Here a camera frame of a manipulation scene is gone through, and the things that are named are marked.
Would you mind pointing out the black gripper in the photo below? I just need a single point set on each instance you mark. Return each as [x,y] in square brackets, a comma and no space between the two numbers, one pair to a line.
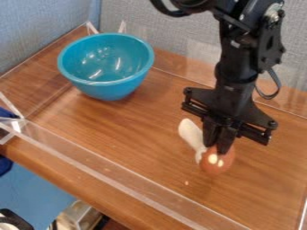
[230,115]

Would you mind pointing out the brown toy mushroom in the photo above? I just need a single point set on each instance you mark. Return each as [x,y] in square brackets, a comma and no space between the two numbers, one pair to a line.
[213,162]

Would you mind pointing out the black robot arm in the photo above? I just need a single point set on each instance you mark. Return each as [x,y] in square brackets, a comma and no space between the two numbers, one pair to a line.
[250,25]

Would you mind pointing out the blue plastic bowl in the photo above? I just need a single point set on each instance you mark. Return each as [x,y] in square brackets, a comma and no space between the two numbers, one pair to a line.
[106,64]

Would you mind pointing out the black object bottom left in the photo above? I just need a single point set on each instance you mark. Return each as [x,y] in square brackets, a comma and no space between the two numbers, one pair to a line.
[13,222]

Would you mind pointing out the clear acrylic barrier frame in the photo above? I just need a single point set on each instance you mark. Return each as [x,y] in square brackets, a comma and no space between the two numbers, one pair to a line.
[117,155]

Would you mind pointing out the metal bracket under table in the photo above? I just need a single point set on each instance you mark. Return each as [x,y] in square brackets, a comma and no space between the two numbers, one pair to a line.
[80,217]

